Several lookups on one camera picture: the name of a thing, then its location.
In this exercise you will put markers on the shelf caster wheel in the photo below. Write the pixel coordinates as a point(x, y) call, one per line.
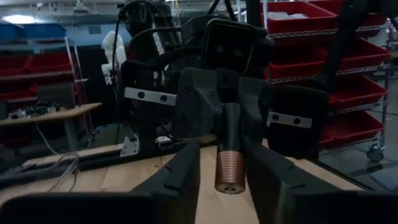
point(374, 154)

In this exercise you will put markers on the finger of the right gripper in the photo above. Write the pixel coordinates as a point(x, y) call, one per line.
point(256, 112)
point(199, 105)

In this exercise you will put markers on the white humanoid figure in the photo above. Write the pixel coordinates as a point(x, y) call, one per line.
point(113, 53)

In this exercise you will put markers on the copper-top black AA battery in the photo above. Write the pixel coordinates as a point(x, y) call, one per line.
point(230, 171)

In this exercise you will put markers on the blue storage bin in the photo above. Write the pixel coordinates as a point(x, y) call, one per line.
point(37, 32)

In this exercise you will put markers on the red plastic storage bin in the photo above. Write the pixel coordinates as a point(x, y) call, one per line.
point(363, 54)
point(357, 91)
point(40, 62)
point(351, 127)
point(295, 62)
point(298, 15)

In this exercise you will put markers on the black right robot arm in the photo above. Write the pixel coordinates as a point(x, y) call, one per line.
point(149, 18)

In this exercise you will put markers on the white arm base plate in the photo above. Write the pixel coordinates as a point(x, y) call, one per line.
point(130, 147)

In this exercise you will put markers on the blue floor mat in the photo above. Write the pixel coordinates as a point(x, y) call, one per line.
point(385, 180)

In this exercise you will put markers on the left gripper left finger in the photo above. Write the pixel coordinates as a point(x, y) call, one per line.
point(174, 199)

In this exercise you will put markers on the black box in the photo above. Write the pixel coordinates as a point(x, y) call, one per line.
point(56, 95)

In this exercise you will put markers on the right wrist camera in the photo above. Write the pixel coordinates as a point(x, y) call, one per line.
point(230, 46)

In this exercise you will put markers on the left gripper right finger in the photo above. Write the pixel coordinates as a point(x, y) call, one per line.
point(295, 205)

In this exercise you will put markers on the wooden table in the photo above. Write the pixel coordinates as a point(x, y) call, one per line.
point(62, 113)

